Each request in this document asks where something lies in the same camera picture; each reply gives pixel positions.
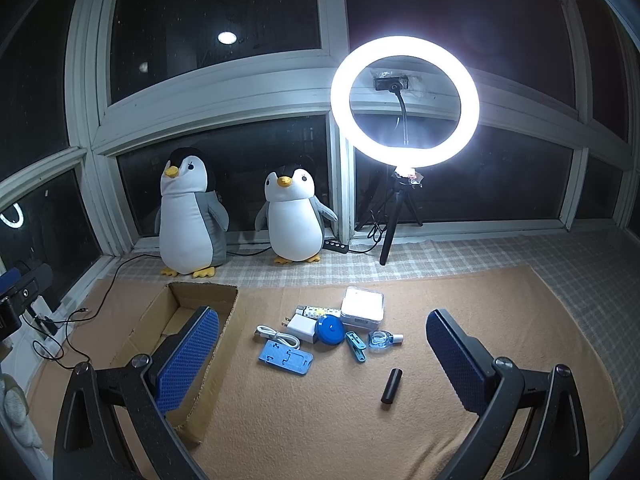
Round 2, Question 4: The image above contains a black power cable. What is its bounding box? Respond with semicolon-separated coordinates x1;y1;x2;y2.
29;251;166;369

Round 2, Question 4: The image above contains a white ring light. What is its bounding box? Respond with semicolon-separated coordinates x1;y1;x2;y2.
328;34;482;169

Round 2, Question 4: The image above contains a brown cardboard box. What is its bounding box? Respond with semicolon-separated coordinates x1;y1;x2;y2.
112;282;245;448

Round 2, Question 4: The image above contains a black cylinder tube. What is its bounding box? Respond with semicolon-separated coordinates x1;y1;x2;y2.
381;368;404;405

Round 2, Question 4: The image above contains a large plush penguin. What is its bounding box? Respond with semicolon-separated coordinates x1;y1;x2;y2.
155;146;230;278

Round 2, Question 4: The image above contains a checkered cloth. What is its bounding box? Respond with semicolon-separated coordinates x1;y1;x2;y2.
106;228;640;411

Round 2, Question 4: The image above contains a black inline cable switch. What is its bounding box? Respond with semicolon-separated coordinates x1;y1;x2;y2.
323;240;349;254

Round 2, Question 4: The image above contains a blue round tape measure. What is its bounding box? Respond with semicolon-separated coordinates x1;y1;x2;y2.
314;314;345;346

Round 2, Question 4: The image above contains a white USB cable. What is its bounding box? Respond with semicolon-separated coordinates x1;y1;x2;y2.
255;324;303;350

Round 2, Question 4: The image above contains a teal plastic clothespin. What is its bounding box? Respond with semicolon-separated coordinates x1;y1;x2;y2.
345;330;367;364

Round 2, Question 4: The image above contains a white USB charger plug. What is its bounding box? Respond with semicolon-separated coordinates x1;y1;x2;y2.
283;314;317;344

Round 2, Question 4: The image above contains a phone holder on ring light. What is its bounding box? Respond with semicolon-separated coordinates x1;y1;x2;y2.
374;75;409;93

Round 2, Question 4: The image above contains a small plush penguin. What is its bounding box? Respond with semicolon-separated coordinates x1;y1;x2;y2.
254;164;338;264

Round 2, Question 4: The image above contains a white patterned lighter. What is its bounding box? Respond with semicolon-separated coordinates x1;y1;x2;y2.
295;306;333;320

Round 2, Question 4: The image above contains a clear plastic card reader box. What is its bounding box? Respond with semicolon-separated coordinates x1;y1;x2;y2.
341;286;385;330

